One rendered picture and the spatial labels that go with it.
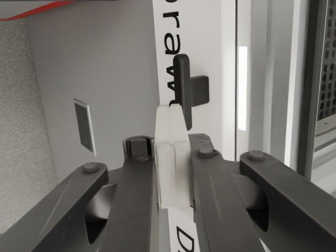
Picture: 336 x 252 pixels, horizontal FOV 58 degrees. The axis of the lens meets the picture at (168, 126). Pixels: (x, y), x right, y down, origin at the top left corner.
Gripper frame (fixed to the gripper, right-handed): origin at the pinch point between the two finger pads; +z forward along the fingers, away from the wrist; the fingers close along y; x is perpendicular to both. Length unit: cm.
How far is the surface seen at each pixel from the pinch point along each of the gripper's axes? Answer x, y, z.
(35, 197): -52, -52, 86
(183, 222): -18.6, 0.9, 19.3
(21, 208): -54, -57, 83
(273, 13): 6.5, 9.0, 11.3
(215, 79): 1.0, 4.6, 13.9
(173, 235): -22.2, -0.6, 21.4
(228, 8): 7.3, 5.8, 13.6
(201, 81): 0.9, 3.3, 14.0
